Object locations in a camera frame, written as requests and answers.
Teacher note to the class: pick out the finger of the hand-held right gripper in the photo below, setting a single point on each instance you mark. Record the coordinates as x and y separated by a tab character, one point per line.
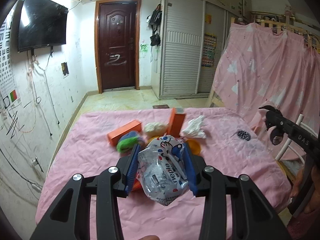
273	120

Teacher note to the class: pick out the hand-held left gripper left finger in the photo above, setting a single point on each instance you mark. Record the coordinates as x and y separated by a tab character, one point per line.
133	165

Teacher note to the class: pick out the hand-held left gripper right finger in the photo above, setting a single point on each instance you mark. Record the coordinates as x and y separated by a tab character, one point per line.
190	172

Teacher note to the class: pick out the orange plastic bowl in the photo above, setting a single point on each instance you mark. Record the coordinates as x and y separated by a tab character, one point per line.
195	147

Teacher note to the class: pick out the white printed plastic bag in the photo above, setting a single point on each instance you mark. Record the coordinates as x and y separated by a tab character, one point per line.
160	172

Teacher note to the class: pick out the plain orange cardboard box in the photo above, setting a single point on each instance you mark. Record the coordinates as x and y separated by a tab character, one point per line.
122	132

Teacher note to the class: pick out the person's right hand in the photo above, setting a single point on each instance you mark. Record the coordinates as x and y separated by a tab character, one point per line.
297	182

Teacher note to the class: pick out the person's left hand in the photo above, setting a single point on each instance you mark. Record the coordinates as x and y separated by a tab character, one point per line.
146	237

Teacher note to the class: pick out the green blue purple sponge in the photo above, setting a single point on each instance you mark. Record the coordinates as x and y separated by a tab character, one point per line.
126	142

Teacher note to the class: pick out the black hair brush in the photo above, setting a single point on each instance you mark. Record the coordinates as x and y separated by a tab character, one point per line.
242	135

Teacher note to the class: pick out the beige crumpled paper ball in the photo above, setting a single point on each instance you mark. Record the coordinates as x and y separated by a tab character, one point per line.
155	128

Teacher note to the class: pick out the white crumpled tissue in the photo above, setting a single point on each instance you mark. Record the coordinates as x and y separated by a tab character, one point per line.
193	128

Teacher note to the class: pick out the orange box with grey end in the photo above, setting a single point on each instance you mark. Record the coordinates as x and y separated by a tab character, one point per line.
175	125

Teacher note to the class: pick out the pink bed sheet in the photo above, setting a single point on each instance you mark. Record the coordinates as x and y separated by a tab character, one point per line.
82	160

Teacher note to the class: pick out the pink printed curtain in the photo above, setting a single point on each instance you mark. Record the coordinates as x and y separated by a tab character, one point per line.
262	67

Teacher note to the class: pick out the dark red doormat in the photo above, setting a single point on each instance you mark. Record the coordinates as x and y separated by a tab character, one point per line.
160	107

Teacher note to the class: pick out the colourful grid poster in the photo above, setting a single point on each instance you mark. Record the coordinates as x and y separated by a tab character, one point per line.
208	52

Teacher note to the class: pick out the white power strip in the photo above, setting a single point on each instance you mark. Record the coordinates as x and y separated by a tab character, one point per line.
35	187

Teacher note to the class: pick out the white slatted wardrobe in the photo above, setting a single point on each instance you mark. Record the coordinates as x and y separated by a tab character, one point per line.
180	62

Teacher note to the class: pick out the dark brown door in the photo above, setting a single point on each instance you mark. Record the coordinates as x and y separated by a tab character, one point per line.
117	47

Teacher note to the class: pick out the yellow sticker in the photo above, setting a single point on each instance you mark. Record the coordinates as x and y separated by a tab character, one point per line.
208	18

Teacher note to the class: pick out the small black hanging bag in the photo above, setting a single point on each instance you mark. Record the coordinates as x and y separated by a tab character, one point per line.
155	40

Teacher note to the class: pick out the red green flag sticker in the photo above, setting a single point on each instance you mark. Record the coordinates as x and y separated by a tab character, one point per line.
14	96

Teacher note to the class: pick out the large black hanging bag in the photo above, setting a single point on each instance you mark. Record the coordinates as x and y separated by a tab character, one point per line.
155	16

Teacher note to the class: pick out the eye chart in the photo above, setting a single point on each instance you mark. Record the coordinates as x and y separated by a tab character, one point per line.
5	55

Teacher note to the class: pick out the white metal chair frame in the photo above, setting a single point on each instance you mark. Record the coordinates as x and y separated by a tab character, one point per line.
285	147

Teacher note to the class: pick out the open wall junction box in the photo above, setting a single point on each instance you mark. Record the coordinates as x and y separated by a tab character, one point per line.
65	70

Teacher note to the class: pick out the black wall television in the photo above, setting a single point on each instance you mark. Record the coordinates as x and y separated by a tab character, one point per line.
42	22

